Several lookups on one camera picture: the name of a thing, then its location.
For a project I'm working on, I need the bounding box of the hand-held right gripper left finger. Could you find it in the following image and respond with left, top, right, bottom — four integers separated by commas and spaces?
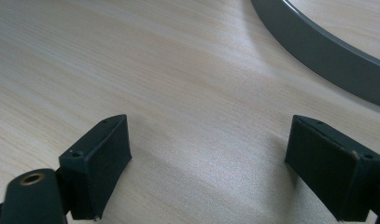
58, 114, 133, 221

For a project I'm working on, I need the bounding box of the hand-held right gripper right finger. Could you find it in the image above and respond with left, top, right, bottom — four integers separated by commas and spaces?
284, 114, 380, 223

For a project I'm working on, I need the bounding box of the grey bin rim ring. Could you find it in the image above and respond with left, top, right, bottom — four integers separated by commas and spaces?
250, 0, 380, 110

